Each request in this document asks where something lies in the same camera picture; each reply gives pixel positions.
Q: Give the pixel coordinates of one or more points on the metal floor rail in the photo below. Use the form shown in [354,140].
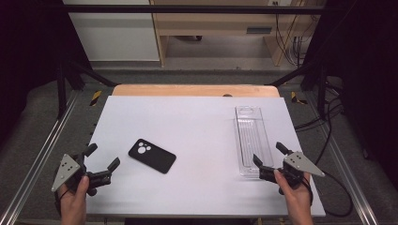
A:
[347,168]
[40,150]

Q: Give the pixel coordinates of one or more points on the yellow black tape marker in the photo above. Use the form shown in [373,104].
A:
[95,98]
[294,98]

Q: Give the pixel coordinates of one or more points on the clear plastic packaging tray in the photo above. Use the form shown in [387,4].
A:
[252,134]

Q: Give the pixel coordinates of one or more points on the white cabinet panel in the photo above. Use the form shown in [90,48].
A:
[115,34]

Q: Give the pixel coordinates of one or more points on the black curtain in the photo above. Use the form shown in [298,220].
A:
[25,47]
[366,62]

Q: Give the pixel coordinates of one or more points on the black frame strut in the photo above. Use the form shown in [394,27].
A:
[62,90]
[320,87]

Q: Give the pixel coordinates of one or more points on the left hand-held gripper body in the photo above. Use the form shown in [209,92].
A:
[66,170]

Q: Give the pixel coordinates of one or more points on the black horizontal frame bar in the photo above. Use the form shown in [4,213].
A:
[187,9]

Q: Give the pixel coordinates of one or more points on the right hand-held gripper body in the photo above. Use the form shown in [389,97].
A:
[300,162]

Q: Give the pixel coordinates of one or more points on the person's right hand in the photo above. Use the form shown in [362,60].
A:
[297,200]

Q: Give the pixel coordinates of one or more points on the black phone case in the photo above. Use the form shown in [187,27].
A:
[156,159]

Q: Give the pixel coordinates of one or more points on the person's left hand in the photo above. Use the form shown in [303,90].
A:
[75,201]

